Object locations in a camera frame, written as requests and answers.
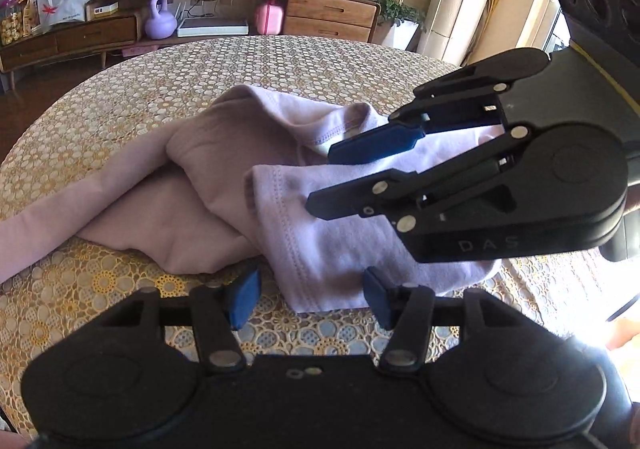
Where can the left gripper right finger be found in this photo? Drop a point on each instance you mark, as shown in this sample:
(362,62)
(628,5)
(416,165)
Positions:
(406,311)

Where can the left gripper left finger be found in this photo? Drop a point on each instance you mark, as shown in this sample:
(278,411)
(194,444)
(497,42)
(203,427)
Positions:
(216,313)

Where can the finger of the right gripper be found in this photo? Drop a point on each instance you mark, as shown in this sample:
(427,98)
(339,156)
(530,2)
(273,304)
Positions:
(376,144)
(376,194)

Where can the lilac sweatshirt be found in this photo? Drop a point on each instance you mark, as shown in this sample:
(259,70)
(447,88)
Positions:
(200,194)

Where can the pink small case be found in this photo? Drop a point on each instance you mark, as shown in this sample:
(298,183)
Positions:
(269,18)

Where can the white flat box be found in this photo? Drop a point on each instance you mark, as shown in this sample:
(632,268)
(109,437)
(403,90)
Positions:
(201,26)

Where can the purple kettlebell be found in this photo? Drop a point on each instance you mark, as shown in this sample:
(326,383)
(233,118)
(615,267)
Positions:
(161,23)

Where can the long wooden TV cabinet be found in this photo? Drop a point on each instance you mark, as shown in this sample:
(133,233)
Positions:
(135,26)

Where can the white gift bag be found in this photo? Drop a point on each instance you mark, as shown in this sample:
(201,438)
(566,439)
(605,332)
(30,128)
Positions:
(53,12)

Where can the jar of yellow snacks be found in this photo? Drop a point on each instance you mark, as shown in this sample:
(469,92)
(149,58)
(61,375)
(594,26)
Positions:
(14,24)

